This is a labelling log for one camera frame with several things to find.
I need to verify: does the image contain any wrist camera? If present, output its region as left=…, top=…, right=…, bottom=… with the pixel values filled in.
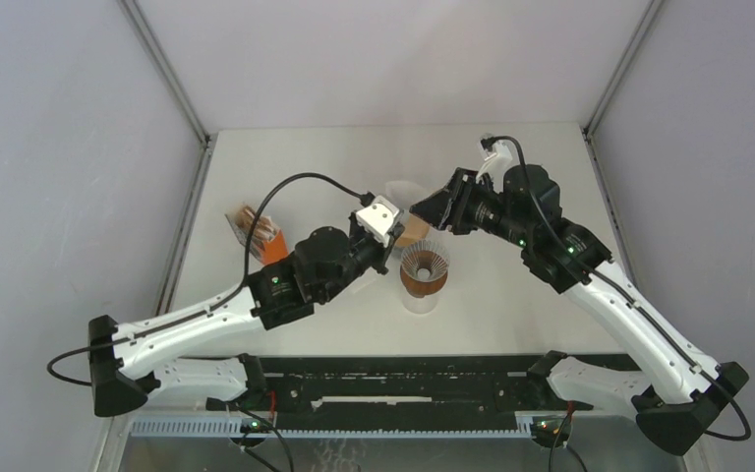
left=355, top=195, right=404, bottom=249
left=475, top=134, right=513, bottom=183

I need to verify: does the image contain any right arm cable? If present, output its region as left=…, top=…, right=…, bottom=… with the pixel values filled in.
left=489, top=135, right=753, bottom=443

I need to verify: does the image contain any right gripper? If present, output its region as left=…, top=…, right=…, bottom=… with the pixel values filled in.
left=409, top=168, right=531, bottom=250

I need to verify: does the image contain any clear glass dripper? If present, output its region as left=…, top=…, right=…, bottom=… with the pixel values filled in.
left=400, top=239, right=450, bottom=282

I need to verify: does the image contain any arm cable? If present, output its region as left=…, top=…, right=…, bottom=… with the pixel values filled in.
left=489, top=135, right=753, bottom=443
left=46, top=171, right=369, bottom=388

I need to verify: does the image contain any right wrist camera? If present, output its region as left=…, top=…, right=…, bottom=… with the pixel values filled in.
left=475, top=134, right=513, bottom=183

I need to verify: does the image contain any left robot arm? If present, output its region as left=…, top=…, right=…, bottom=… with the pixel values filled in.
left=87, top=212, right=404, bottom=418

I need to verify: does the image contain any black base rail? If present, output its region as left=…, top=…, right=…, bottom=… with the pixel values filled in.
left=145, top=354, right=567, bottom=434

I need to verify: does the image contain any clear glass with brown band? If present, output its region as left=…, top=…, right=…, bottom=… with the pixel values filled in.
left=401, top=291, right=439, bottom=316

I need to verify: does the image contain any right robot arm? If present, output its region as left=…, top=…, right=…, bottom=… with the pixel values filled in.
left=411, top=164, right=748, bottom=456

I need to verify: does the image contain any dark wooden ring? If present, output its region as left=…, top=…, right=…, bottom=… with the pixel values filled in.
left=399, top=264, right=449, bottom=300

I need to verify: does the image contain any orange filter holder box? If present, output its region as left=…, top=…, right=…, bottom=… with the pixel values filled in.
left=259, top=229, right=290, bottom=266

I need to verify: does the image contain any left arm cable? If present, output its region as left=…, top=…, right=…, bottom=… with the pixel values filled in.
left=46, top=171, right=369, bottom=388

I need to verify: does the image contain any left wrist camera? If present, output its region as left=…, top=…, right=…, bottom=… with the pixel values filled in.
left=355, top=195, right=404, bottom=249

